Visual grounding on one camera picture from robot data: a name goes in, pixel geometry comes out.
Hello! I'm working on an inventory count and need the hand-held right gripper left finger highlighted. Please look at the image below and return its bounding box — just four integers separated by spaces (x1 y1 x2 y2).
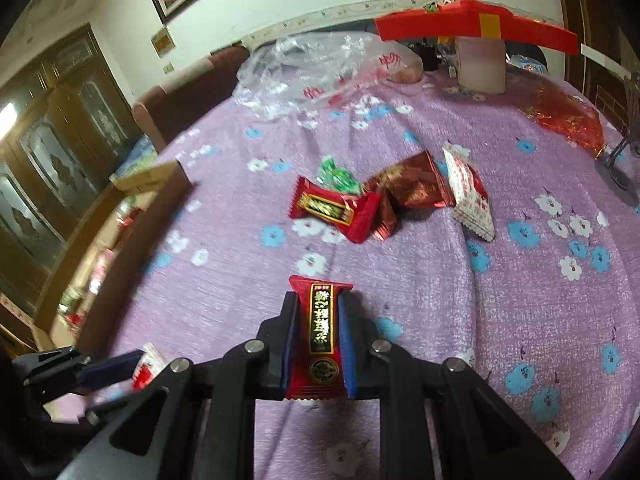
57 290 300 480

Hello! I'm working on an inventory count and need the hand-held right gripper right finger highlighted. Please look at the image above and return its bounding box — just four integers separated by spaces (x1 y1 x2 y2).
339 293 577 480

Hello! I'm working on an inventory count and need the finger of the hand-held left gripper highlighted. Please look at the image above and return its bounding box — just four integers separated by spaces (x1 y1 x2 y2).
12 345 147 392
42 389 137 427

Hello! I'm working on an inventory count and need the red snack packet gold label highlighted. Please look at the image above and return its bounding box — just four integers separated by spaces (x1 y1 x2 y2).
289 176 383 245
286 275 354 402

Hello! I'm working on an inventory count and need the small red white snack packet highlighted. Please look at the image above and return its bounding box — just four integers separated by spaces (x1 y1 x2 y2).
131 342 169 392

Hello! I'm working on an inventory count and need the cardboard box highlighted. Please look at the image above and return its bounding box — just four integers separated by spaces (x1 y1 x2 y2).
30 159 192 362

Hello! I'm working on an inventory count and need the pile of mixed snack packets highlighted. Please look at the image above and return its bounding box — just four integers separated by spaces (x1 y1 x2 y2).
57 192 132 328

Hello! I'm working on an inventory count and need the green wrapped candy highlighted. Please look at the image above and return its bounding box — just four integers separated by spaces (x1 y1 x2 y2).
317 156 367 197

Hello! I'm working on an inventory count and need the large white red snack packet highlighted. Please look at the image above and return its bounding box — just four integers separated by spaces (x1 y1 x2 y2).
442 142 497 242

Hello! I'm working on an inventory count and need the wooden glass door cabinet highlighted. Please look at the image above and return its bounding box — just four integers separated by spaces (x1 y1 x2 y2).
0 22 144 313

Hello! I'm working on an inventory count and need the brown sofa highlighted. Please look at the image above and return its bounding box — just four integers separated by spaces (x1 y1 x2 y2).
130 45 252 154

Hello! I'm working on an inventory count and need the clear plastic bag red print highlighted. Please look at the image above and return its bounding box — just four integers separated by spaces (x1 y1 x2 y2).
232 30 427 122

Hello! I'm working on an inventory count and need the small black device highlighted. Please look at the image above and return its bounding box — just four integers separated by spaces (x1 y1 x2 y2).
419 39 442 72

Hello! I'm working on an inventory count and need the white plastic jar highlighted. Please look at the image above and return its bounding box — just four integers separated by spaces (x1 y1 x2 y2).
457 35 507 95

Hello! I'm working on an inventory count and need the red gold foil bag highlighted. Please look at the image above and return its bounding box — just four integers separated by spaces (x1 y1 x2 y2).
519 82 607 159

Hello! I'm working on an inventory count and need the grey phone stand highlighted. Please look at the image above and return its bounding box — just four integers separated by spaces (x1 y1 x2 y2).
594 122 640 207

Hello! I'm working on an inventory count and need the blue white packet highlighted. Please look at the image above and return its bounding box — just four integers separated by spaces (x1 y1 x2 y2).
507 52 549 77

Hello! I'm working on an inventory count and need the long red paper stack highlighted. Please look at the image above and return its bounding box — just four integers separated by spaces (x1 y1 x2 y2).
373 0 579 57

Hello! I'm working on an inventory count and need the wooden sideboard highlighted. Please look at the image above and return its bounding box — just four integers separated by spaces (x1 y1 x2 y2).
550 0 640 137

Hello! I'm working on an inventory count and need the small yellow wall sign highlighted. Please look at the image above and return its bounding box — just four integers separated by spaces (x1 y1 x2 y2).
150 27 176 59

